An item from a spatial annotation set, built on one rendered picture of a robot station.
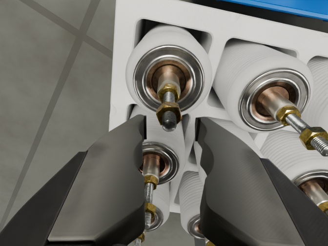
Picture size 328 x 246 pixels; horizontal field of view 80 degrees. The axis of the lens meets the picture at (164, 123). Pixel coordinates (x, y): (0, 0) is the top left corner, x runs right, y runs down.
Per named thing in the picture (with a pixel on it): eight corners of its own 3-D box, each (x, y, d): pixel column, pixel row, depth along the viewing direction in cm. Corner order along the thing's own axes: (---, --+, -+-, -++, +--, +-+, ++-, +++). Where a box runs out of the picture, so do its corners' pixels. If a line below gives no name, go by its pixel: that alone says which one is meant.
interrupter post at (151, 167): (144, 154, 27) (141, 172, 24) (161, 156, 27) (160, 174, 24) (142, 168, 28) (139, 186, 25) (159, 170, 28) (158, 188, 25)
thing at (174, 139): (137, 81, 40) (117, 129, 24) (183, 89, 40) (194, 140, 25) (133, 122, 45) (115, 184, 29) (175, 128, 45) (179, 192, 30)
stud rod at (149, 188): (147, 168, 25) (140, 223, 19) (155, 169, 25) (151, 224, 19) (146, 174, 26) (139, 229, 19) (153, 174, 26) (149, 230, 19)
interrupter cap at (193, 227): (236, 230, 35) (237, 234, 34) (195, 240, 37) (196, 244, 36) (223, 205, 31) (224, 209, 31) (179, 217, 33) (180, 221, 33)
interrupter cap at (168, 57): (146, 118, 24) (146, 121, 23) (122, 56, 20) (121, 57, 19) (209, 103, 23) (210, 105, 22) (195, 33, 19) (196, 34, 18)
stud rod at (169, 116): (174, 83, 19) (178, 121, 13) (172, 92, 20) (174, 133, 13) (164, 81, 19) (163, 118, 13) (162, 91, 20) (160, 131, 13)
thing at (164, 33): (151, 81, 40) (141, 129, 24) (134, 30, 35) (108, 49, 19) (198, 68, 38) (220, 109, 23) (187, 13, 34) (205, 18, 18)
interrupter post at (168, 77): (161, 93, 22) (160, 106, 19) (154, 73, 21) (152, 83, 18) (182, 88, 22) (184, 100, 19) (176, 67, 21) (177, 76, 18)
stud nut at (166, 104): (184, 104, 15) (185, 109, 14) (179, 123, 15) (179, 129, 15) (158, 99, 14) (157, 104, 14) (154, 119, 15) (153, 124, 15)
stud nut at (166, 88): (181, 86, 18) (181, 90, 17) (176, 103, 19) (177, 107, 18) (160, 82, 18) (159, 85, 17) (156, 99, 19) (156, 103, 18)
